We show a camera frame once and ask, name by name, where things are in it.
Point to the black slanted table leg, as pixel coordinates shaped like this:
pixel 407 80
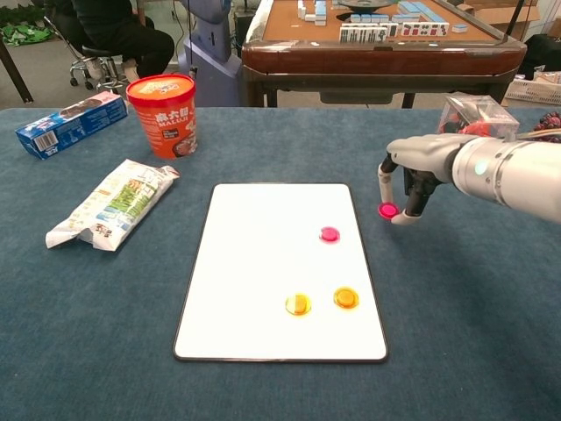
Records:
pixel 17 74

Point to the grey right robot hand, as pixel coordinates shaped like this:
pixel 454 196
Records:
pixel 429 153

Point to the white rectangular board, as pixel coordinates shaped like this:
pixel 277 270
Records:
pixel 263 272

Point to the blue table cloth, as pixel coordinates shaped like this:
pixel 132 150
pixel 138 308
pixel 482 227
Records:
pixel 280 144

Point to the blue robot base housing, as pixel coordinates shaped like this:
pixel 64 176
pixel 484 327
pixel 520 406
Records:
pixel 210 70

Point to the white snack bag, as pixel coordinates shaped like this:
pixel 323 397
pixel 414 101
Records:
pixel 118 206

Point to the pink round magnet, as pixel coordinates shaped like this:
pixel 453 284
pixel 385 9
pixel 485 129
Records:
pixel 387 211
pixel 329 234

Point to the black bag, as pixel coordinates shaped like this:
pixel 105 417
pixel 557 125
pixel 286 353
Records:
pixel 545 52

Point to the black tripod stand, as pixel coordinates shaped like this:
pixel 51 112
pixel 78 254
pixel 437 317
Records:
pixel 513 22

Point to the white plastic basket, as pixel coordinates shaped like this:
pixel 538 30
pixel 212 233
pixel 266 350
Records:
pixel 534 92

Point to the blue cookie box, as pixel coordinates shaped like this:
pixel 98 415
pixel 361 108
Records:
pixel 70 127

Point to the clear box with red toy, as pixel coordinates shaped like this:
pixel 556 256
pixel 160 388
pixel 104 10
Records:
pixel 477 114

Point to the row of face-up mahjong tiles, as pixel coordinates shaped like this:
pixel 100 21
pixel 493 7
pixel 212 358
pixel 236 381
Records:
pixel 412 30

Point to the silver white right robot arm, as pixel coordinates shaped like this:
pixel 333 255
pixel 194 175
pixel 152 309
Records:
pixel 517 175

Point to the orange instant noodle cup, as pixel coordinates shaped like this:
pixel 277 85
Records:
pixel 168 123

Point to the seated person in black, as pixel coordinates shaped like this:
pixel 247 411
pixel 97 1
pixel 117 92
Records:
pixel 127 39

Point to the row of blue-backed mahjong tiles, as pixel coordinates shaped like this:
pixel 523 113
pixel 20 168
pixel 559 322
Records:
pixel 372 18

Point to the black swivel stool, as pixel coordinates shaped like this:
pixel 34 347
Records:
pixel 98 52

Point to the dark red grape bunch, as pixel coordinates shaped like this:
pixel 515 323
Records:
pixel 553 119

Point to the blue mahjong tile stack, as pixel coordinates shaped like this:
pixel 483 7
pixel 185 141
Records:
pixel 414 7
pixel 320 11

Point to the brown cardboard box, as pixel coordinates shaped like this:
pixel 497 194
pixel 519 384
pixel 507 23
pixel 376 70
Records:
pixel 504 15

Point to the single blue mahjong tile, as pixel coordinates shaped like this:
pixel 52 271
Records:
pixel 460 28

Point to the orange round magnet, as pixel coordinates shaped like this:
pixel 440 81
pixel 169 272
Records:
pixel 346 298
pixel 298 304

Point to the brown mahjong table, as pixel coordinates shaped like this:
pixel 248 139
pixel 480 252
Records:
pixel 377 57

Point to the green foliage pile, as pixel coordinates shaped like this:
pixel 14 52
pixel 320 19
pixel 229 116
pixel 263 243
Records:
pixel 22 35

